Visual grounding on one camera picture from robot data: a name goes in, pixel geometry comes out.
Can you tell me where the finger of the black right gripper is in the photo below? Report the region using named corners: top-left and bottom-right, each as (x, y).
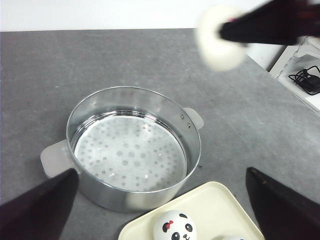
top-left (219, 0), bottom-right (320, 45)

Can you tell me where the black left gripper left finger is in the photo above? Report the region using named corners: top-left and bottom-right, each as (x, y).
top-left (0, 168), bottom-right (79, 240)

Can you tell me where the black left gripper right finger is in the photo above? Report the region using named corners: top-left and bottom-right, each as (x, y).
top-left (245, 167), bottom-right (320, 240)

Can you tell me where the panda bun with red bow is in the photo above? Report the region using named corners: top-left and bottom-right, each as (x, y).
top-left (152, 210), bottom-right (198, 240)

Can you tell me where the white box beside table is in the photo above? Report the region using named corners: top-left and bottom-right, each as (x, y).
top-left (269, 36), bottom-right (320, 113)

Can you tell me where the cream plastic tray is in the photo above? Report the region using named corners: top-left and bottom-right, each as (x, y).
top-left (118, 181), bottom-right (264, 240)

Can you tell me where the white steamer liner cloth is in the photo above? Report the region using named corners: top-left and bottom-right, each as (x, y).
top-left (74, 116), bottom-right (188, 192)

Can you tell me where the stainless steel steamer pot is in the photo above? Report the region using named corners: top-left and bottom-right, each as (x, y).
top-left (40, 86), bottom-right (204, 213)

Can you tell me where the black cable bundle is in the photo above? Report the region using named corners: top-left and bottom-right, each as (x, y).
top-left (288, 65), bottom-right (320, 96)

